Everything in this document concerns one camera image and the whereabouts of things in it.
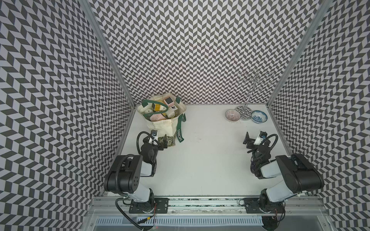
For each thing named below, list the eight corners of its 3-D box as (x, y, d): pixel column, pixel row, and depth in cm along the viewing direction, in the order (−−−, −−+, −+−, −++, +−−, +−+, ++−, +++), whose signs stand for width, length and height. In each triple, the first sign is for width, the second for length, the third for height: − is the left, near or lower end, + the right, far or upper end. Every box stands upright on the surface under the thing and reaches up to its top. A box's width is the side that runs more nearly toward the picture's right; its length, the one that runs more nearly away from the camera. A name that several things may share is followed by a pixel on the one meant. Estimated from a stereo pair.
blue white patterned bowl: (251, 123, 108) (253, 119, 104) (248, 114, 114) (250, 109, 110) (265, 123, 108) (268, 119, 104) (261, 114, 114) (264, 109, 110)
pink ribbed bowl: (225, 121, 109) (226, 117, 105) (224, 113, 114) (225, 109, 111) (239, 121, 109) (240, 117, 105) (236, 113, 114) (238, 109, 111)
